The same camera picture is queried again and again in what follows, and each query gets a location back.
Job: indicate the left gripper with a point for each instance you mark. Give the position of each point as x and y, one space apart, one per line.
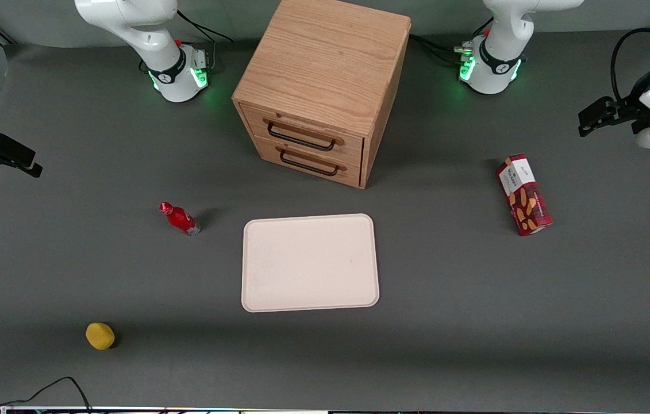
635 107

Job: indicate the red tartan shortbread cookie box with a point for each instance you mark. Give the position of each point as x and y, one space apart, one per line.
524 194

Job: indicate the cream rectangular plastic tray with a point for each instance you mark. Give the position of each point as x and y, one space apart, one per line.
310 263

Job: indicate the small red bottle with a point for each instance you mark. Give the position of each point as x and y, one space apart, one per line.
180 218

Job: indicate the yellow sponge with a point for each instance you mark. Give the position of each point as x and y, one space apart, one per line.
100 336

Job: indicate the wooden two-drawer cabinet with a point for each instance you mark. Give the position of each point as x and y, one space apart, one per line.
324 63

